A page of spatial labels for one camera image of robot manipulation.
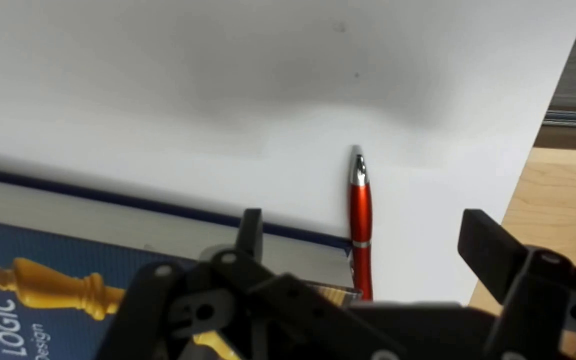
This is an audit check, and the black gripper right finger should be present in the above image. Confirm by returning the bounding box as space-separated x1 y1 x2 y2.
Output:
456 207 576 360

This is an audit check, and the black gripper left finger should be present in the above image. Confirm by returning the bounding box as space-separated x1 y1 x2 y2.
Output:
94 207 404 360

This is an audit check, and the red pen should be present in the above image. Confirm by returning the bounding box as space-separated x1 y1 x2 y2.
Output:
346 143 376 304

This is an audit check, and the dark blue chess cover book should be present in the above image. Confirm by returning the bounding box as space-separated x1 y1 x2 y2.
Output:
0 162 364 360

